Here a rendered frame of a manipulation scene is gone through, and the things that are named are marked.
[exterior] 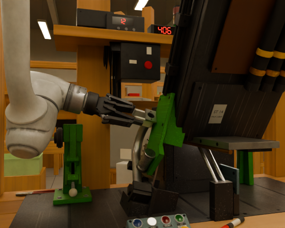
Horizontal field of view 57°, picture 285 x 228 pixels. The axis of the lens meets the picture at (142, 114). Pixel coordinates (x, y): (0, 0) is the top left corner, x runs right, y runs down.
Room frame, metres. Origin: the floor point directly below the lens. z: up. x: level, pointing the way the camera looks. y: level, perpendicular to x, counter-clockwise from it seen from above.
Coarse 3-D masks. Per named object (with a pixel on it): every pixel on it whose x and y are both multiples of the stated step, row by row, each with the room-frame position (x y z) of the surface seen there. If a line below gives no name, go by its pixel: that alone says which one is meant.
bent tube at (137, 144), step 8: (152, 112) 0.91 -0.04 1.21; (152, 120) 0.88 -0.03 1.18; (144, 128) 0.92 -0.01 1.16; (136, 136) 0.95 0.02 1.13; (144, 136) 0.95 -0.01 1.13; (136, 144) 0.94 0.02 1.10; (136, 152) 0.93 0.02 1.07; (136, 160) 0.91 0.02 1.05; (136, 168) 0.88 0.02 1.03; (136, 176) 0.85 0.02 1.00
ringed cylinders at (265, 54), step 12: (276, 0) 0.66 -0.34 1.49; (276, 12) 0.66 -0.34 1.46; (276, 24) 0.67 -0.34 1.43; (264, 36) 0.70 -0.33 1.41; (276, 36) 0.69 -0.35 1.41; (264, 48) 0.71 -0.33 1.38; (276, 48) 0.72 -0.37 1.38; (264, 60) 0.72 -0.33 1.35; (276, 60) 0.73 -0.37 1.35; (252, 72) 0.74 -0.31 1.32; (264, 72) 0.74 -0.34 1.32; (276, 72) 0.75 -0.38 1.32; (252, 84) 0.76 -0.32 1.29; (264, 84) 0.77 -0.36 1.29; (276, 84) 0.79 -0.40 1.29
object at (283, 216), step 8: (256, 216) 0.79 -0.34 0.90; (264, 216) 0.79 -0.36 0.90; (272, 216) 0.79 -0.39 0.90; (280, 216) 0.79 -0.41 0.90; (192, 224) 0.73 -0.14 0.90; (200, 224) 0.73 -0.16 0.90; (208, 224) 0.73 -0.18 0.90; (216, 224) 0.73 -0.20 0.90; (224, 224) 0.73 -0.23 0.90; (240, 224) 0.73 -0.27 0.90; (248, 224) 0.73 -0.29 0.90; (256, 224) 0.73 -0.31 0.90; (264, 224) 0.73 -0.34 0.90; (272, 224) 0.73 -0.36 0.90; (280, 224) 0.73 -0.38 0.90
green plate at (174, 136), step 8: (160, 96) 0.92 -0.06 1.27; (168, 96) 0.84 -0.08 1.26; (160, 104) 0.90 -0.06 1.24; (168, 104) 0.83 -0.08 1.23; (160, 112) 0.88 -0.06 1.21; (168, 112) 0.82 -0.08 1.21; (160, 120) 0.86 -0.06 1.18; (168, 120) 0.82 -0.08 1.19; (152, 128) 0.91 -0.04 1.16; (160, 128) 0.84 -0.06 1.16; (168, 128) 0.83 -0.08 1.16; (176, 128) 0.84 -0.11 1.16; (152, 136) 0.89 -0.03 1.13; (160, 136) 0.82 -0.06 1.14; (168, 136) 0.83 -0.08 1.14; (176, 136) 0.84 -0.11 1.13; (184, 136) 0.85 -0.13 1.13; (152, 144) 0.87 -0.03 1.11; (160, 144) 0.81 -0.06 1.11; (176, 144) 0.84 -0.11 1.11
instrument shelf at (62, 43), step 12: (60, 36) 0.99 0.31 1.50; (72, 36) 0.99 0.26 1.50; (84, 36) 1.00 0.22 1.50; (96, 36) 1.01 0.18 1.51; (108, 36) 1.02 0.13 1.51; (120, 36) 1.04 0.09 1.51; (132, 36) 1.05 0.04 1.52; (144, 36) 1.06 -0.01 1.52; (156, 36) 1.08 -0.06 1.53; (168, 36) 1.09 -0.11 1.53; (60, 48) 1.17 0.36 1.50; (72, 48) 1.17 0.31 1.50; (168, 48) 1.17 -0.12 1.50
